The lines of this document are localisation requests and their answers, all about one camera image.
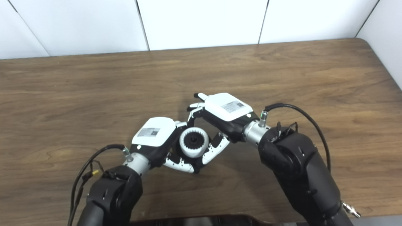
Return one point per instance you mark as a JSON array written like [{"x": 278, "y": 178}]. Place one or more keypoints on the silver plug on right forearm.
[{"x": 351, "y": 209}]

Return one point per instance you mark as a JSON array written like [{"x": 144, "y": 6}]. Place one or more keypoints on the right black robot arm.
[{"x": 298, "y": 166}]

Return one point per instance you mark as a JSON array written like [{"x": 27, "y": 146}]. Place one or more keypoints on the round black stepped part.
[{"x": 192, "y": 140}]

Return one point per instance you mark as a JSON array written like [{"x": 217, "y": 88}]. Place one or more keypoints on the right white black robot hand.
[{"x": 229, "y": 108}]

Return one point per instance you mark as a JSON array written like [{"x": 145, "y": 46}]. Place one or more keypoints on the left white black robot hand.
[{"x": 154, "y": 135}]

